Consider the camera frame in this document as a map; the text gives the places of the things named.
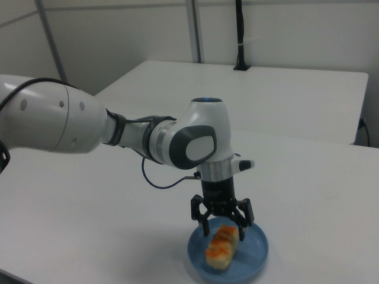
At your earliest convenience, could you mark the black camera pole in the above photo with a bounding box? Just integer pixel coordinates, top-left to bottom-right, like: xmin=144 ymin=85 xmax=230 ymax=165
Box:
xmin=233 ymin=0 xmax=251 ymax=71

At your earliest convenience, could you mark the white adjacent table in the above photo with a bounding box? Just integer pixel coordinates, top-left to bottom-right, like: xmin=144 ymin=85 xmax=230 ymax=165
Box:
xmin=94 ymin=60 xmax=370 ymax=146

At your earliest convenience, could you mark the blue thin cable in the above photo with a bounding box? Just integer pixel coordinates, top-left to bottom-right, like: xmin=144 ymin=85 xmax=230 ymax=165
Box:
xmin=140 ymin=158 xmax=203 ymax=189

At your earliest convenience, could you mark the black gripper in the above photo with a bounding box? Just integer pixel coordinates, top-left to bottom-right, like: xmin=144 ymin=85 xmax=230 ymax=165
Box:
xmin=190 ymin=176 xmax=255 ymax=241

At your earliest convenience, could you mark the grey partition post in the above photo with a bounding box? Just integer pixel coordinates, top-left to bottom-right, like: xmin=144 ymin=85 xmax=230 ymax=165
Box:
xmin=185 ymin=0 xmax=205 ymax=63
xmin=34 ymin=0 xmax=68 ymax=83

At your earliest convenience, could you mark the blue round plate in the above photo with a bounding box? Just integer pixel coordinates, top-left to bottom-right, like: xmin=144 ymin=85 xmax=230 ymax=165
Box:
xmin=188 ymin=218 xmax=269 ymax=282

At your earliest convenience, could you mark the orange glazed bread loaf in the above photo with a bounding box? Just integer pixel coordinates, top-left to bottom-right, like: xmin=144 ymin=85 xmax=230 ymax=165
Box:
xmin=205 ymin=224 xmax=240 ymax=270

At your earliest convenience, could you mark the black wall cable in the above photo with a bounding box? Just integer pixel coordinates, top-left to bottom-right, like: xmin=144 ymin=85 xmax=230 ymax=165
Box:
xmin=358 ymin=118 xmax=371 ymax=147

